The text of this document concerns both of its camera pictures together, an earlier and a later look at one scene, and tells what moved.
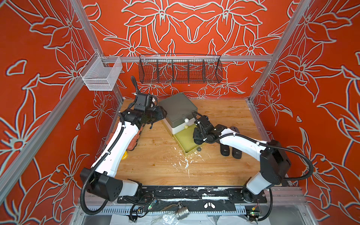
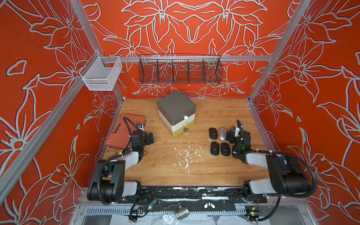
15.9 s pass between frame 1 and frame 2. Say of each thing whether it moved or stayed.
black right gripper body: moved
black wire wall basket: stayed
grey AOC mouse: moved
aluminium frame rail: stayed
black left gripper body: moved
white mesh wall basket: stayed
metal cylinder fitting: stayed
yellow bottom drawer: moved
